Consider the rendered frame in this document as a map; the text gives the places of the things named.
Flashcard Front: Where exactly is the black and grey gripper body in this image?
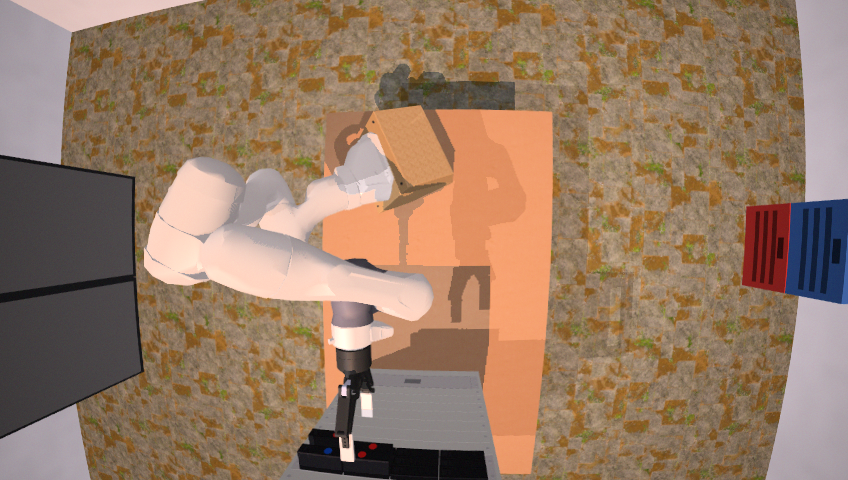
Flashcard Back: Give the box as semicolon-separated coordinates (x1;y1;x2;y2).
336;345;372;393

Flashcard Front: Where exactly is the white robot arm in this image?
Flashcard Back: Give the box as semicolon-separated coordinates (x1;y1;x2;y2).
144;132;434;351

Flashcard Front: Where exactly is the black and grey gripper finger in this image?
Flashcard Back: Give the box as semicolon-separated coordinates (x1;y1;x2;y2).
360;368;375;417
335;378;363;462

